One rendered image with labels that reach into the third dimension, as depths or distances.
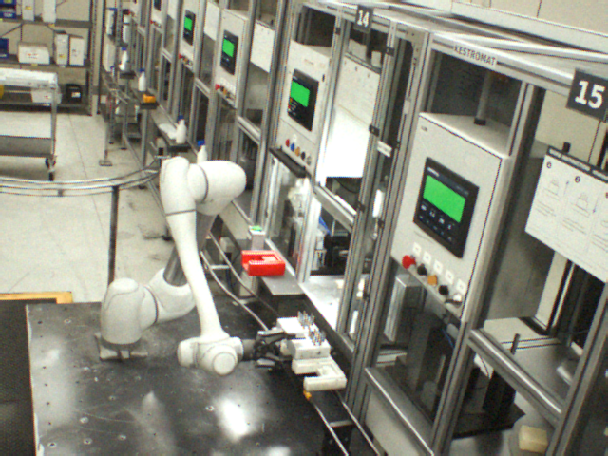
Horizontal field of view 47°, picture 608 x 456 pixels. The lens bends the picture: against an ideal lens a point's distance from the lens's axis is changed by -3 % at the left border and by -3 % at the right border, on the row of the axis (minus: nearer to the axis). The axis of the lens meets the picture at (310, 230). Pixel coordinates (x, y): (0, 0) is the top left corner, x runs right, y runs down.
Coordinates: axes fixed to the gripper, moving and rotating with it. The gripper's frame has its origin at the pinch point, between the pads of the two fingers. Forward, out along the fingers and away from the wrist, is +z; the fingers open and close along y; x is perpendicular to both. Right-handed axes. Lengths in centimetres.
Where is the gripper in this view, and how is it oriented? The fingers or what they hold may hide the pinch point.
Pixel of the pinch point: (295, 347)
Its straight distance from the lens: 252.0
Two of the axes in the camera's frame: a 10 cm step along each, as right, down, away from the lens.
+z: 9.3, 0.0, 3.8
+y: 1.5, -9.2, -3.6
